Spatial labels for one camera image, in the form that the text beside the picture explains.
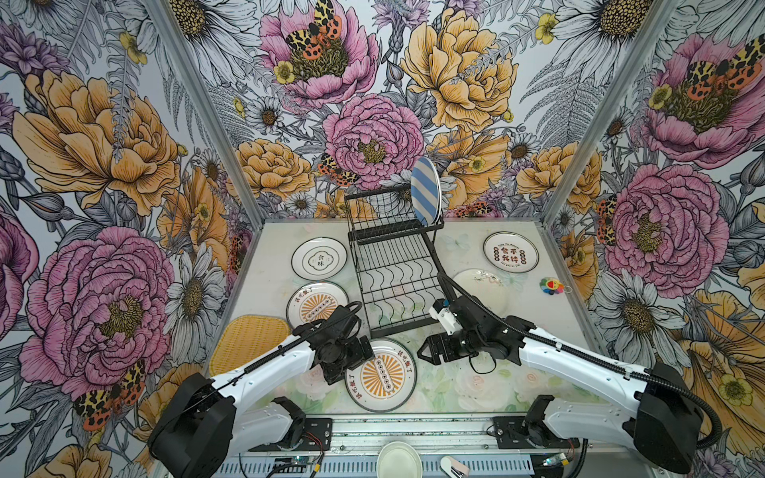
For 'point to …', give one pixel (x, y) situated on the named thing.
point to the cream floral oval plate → (497, 292)
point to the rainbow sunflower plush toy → (553, 286)
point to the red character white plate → (512, 252)
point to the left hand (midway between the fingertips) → (360, 373)
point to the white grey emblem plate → (319, 258)
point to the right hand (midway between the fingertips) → (434, 361)
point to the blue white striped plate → (426, 190)
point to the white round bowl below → (398, 459)
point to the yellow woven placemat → (243, 334)
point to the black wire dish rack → (397, 274)
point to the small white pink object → (454, 468)
